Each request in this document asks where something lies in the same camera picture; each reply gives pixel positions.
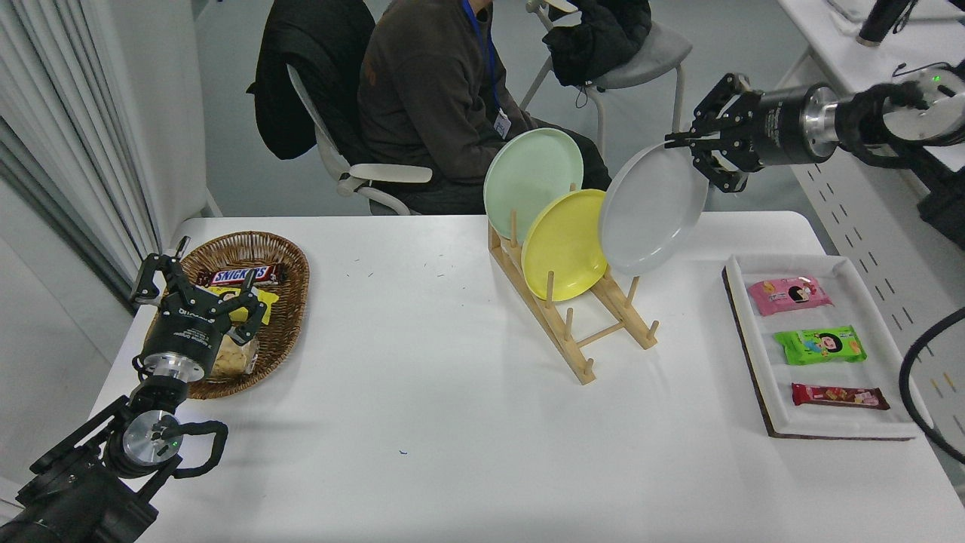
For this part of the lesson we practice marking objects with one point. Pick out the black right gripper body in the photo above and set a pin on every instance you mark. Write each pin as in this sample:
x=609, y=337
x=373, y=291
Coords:
x=776, y=128

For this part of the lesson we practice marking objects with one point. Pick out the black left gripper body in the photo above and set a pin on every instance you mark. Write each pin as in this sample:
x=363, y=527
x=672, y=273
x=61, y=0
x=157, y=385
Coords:
x=185, y=332

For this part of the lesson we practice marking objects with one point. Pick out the grey plate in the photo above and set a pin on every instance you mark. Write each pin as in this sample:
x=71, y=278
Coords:
x=652, y=211

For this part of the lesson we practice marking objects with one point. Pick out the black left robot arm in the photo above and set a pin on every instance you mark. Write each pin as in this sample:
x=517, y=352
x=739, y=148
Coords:
x=75, y=498

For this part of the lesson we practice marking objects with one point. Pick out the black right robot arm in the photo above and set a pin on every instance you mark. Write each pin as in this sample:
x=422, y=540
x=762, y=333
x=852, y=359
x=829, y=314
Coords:
x=867, y=124

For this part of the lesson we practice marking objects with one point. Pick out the yellow plate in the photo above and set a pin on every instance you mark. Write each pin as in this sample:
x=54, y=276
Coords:
x=562, y=249

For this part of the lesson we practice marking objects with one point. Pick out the pale green plate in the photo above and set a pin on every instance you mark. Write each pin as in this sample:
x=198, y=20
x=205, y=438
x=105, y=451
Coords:
x=528, y=177

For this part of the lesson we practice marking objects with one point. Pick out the wooden plate rack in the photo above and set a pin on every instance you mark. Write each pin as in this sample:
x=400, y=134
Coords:
x=580, y=366

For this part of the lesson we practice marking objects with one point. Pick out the yellow snack packet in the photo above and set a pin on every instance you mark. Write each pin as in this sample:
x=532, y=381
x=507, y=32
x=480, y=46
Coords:
x=273, y=296

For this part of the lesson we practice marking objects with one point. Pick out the Snickers chocolate bar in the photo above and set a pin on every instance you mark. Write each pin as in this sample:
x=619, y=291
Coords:
x=241, y=275

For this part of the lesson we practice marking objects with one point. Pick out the clear bag of crackers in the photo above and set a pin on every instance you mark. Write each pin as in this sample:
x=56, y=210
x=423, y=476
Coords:
x=234, y=362

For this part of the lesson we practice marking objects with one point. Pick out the brown wicker basket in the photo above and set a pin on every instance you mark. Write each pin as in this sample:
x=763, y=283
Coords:
x=283, y=256

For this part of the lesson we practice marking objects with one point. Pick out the grey seat chair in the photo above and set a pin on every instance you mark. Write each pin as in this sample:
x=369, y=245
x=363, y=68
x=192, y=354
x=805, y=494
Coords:
x=656, y=53

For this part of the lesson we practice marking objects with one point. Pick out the white desk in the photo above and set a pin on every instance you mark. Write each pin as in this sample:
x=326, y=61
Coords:
x=844, y=226

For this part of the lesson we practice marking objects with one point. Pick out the black padded bag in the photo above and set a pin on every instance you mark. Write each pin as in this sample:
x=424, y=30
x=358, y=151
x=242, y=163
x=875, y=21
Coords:
x=599, y=41

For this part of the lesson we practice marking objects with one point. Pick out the pink snack packet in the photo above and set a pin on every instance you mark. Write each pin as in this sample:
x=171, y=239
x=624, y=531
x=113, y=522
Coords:
x=788, y=296

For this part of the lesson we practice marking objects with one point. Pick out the black flask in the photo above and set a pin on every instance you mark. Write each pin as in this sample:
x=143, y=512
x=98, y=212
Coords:
x=878, y=19

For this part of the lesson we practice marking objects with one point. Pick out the green snack packet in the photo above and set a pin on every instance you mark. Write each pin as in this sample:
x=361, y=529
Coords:
x=814, y=347

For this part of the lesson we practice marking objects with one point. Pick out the white office chair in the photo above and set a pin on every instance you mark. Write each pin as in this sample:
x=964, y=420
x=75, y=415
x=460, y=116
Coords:
x=392, y=173

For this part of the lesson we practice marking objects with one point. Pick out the pale grey curtain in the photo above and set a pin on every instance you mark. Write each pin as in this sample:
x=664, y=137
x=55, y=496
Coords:
x=60, y=113

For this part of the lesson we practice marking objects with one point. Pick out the white rectangular tray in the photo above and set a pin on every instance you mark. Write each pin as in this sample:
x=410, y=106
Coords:
x=761, y=369

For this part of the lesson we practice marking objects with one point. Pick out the black jacket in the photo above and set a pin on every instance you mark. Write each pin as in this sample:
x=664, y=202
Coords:
x=301, y=75

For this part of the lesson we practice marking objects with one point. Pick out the red snack bar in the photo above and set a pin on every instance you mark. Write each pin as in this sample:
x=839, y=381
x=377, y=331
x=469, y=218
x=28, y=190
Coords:
x=837, y=395

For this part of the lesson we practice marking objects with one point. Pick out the seated person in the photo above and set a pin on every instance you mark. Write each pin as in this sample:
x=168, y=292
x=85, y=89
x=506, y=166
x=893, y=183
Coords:
x=422, y=98

